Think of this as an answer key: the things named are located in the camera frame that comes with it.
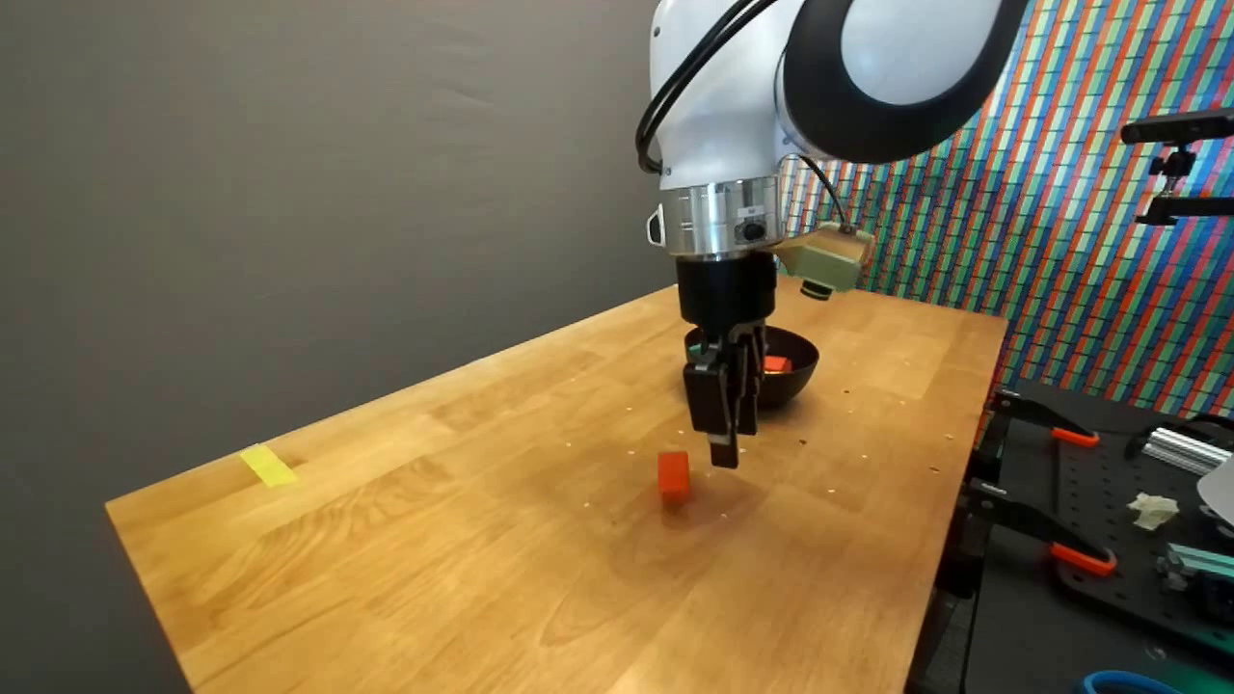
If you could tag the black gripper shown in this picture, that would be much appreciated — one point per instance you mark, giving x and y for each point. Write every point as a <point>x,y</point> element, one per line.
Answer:
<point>728,290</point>

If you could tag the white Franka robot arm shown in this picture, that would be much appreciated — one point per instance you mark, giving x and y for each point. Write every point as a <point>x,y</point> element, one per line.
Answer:
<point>719,101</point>

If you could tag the black bowl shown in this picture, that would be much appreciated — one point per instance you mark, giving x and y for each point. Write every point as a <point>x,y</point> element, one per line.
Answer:
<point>798,382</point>

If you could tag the multicoloured patterned backdrop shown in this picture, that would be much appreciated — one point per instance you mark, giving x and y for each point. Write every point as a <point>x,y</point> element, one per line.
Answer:
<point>1095,285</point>

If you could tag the white crumpled lump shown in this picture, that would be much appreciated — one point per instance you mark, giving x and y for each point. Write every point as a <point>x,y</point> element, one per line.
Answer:
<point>1155,512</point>

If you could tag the black perforated breadboard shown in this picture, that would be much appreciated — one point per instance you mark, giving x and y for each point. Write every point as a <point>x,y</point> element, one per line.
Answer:
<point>1131,605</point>

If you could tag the yellow tape strip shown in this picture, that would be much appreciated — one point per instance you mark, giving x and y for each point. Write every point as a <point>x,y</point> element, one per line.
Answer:
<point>269,466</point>

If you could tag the silver aluminium bar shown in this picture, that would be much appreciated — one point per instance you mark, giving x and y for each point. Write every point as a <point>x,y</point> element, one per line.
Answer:
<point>1181,449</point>

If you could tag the grey fabric backdrop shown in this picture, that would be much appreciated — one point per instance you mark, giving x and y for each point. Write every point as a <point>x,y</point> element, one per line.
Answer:
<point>256,193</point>

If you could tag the pale round disc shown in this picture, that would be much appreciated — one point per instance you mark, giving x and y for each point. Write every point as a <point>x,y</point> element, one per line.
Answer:
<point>1219,495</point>

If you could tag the beige wrist camera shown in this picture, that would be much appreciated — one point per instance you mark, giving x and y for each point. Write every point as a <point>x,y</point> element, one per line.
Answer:
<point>830,261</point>

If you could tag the teal metal bracket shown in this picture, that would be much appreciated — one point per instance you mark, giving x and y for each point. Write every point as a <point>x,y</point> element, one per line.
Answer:
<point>1201,563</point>

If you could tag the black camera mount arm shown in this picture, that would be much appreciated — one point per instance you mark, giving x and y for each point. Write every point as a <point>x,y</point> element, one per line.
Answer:
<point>1178,125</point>

